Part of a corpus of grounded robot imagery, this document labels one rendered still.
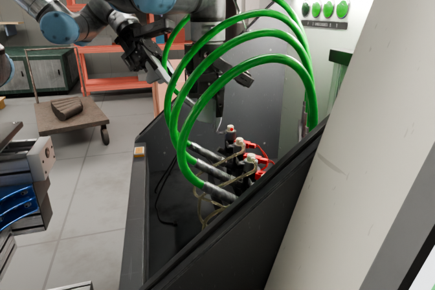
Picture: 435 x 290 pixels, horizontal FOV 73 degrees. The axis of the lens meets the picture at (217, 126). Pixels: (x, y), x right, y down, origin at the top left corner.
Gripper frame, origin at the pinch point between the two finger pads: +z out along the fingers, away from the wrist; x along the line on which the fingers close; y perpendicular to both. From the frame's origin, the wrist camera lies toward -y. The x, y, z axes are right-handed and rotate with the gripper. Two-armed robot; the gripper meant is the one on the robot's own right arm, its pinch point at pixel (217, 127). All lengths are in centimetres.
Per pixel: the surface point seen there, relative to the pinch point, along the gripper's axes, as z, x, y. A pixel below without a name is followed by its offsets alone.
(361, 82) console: -19.3, 38.4, -7.2
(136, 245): 15.9, 18.3, 20.1
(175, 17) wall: -12, -676, -47
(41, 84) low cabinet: 89, -475, 202
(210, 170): 2.0, 16.9, 5.2
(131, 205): 15.9, 5.3, 21.9
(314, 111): -11.4, 24.7, -10.5
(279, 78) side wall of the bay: -4.0, -30.9, -29.4
